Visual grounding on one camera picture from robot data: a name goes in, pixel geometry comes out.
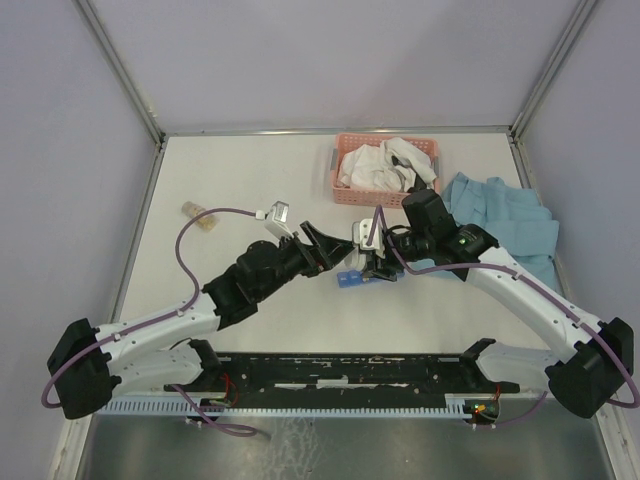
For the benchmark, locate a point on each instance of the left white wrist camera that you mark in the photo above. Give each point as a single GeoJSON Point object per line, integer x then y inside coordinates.
{"type": "Point", "coordinates": [275, 220]}

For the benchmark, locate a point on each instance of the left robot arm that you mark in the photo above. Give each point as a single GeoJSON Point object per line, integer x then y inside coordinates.
{"type": "Point", "coordinates": [90, 365]}

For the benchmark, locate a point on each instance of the left aluminium frame post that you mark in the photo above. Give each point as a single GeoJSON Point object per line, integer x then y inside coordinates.
{"type": "Point", "coordinates": [90, 16]}

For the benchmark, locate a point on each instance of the light blue cloth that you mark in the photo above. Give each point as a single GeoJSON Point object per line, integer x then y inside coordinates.
{"type": "Point", "coordinates": [515, 217]}

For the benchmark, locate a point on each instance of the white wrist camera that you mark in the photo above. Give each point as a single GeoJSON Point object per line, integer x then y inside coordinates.
{"type": "Point", "coordinates": [366, 236]}
{"type": "Point", "coordinates": [275, 220]}

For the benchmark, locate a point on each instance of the aluminium frame post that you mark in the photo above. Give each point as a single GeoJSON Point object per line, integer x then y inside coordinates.
{"type": "Point", "coordinates": [575, 27]}
{"type": "Point", "coordinates": [90, 16]}

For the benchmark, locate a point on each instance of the aluminium front rail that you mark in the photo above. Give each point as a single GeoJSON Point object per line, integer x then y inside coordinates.
{"type": "Point", "coordinates": [500, 363]}

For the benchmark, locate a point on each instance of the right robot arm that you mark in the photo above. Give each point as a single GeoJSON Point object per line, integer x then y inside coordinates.
{"type": "Point", "coordinates": [434, 242]}

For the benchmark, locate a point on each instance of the blue weekly pill organizer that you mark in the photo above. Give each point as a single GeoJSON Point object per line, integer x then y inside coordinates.
{"type": "Point", "coordinates": [354, 278]}

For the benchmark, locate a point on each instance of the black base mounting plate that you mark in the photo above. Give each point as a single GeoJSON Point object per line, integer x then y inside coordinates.
{"type": "Point", "coordinates": [342, 381]}

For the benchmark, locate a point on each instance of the white cloth in basket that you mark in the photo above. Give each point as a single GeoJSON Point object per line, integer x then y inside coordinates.
{"type": "Point", "coordinates": [394, 165]}

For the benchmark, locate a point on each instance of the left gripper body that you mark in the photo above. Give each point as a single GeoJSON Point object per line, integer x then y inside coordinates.
{"type": "Point", "coordinates": [307, 261]}

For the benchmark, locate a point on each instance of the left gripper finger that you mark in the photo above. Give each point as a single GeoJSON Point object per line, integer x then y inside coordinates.
{"type": "Point", "coordinates": [327, 246]}
{"type": "Point", "coordinates": [328, 260]}

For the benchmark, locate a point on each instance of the clear pill bottle yellow pills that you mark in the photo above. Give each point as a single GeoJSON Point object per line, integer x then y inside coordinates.
{"type": "Point", "coordinates": [205, 222]}

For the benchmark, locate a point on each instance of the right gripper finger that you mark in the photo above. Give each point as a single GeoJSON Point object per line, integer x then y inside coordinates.
{"type": "Point", "coordinates": [368, 265]}
{"type": "Point", "coordinates": [386, 273]}

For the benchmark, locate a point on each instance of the pink plastic basket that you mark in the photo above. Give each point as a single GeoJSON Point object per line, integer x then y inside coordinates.
{"type": "Point", "coordinates": [346, 142]}

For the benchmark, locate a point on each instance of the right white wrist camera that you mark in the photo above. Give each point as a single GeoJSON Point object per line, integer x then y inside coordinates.
{"type": "Point", "coordinates": [366, 236]}

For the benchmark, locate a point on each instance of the right aluminium frame post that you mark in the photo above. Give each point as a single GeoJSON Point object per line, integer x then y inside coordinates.
{"type": "Point", "coordinates": [575, 27]}

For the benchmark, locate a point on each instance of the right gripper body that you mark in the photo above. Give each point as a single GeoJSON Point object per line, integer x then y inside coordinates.
{"type": "Point", "coordinates": [396, 249]}

